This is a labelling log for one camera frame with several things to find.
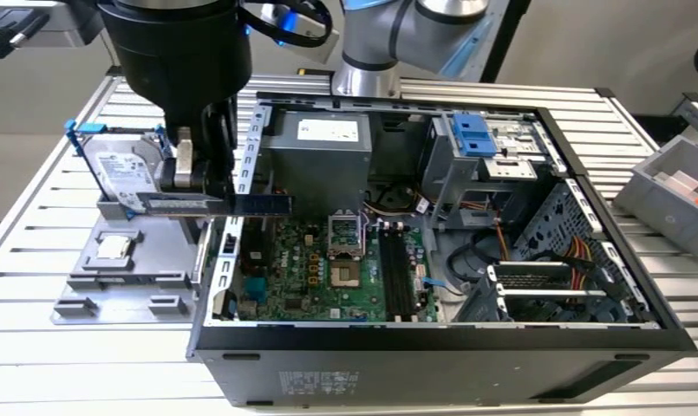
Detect green motherboard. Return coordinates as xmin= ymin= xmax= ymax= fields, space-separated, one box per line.
xmin=231 ymin=215 xmax=441 ymax=322

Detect orange red drive power wires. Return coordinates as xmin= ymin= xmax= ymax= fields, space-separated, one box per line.
xmin=461 ymin=197 xmax=510 ymax=261

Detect silver CPU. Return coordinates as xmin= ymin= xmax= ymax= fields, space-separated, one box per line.
xmin=97 ymin=236 xmax=137 ymax=260

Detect black case fan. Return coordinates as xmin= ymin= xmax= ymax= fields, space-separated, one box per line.
xmin=239 ymin=171 xmax=278 ymax=278

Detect black data cable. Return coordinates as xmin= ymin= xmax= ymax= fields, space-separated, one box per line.
xmin=445 ymin=240 xmax=503 ymax=300

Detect RAM stick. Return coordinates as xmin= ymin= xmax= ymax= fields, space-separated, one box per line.
xmin=133 ymin=192 xmax=297 ymax=217

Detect blue board connector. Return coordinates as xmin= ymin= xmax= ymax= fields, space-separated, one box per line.
xmin=243 ymin=278 xmax=269 ymax=305

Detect aluminium table frame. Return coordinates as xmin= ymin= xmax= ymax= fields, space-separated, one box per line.
xmin=669 ymin=91 xmax=698 ymax=151

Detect yellow black power cable bundle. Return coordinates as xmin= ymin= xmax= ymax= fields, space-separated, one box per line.
xmin=362 ymin=184 xmax=433 ymax=218

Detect CPU socket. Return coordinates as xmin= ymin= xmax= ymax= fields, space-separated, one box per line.
xmin=329 ymin=258 xmax=365 ymax=289

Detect black PC case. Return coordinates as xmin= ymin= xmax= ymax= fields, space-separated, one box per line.
xmin=185 ymin=89 xmax=698 ymax=409

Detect metal disk bay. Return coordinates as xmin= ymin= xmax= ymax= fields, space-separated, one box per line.
xmin=486 ymin=258 xmax=610 ymax=324

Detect grey parts rack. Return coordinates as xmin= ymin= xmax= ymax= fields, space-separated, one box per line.
xmin=50 ymin=159 xmax=211 ymax=325

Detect grey box with black plug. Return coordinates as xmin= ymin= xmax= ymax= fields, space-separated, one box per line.
xmin=0 ymin=0 xmax=106 ymax=60

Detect hard disk in blue carrier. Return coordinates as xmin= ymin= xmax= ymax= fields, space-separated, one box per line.
xmin=63 ymin=120 xmax=170 ymax=218

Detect grey plastic bin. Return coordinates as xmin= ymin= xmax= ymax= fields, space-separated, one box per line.
xmin=611 ymin=133 xmax=698 ymax=257

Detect metal socket cover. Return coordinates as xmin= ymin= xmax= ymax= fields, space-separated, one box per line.
xmin=327 ymin=211 xmax=366 ymax=257

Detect wire locking lever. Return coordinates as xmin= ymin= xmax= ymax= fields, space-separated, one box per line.
xmin=354 ymin=206 xmax=371 ymax=259

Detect white block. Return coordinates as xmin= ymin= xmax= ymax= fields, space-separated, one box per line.
xmin=654 ymin=171 xmax=698 ymax=196

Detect grey power supply unit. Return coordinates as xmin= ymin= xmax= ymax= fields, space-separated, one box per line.
xmin=261 ymin=110 xmax=373 ymax=218

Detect black RAM slot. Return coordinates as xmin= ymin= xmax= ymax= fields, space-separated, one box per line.
xmin=395 ymin=228 xmax=410 ymax=318
xmin=387 ymin=228 xmax=402 ymax=318
xmin=402 ymin=228 xmax=418 ymax=318
xmin=379 ymin=228 xmax=394 ymax=318

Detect orange yellow red wire bundle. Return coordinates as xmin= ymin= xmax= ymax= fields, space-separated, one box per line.
xmin=558 ymin=236 xmax=598 ymax=300

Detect graphics card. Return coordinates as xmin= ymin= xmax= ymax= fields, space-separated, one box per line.
xmin=193 ymin=214 xmax=235 ymax=300

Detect grey metal drive cage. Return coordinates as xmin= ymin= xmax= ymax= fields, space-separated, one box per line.
xmin=426 ymin=111 xmax=550 ymax=229

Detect blue plastic drive latch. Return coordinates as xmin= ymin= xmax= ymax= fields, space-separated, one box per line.
xmin=450 ymin=112 xmax=495 ymax=159

